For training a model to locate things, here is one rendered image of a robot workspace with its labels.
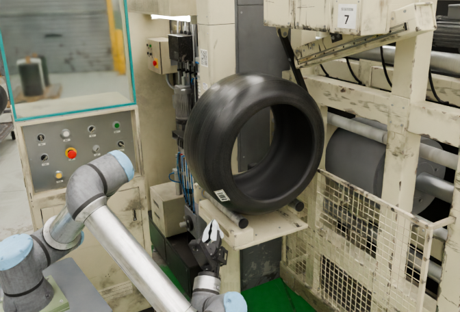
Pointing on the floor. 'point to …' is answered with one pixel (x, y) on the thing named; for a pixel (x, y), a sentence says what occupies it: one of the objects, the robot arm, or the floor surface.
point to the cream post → (218, 66)
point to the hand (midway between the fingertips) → (212, 222)
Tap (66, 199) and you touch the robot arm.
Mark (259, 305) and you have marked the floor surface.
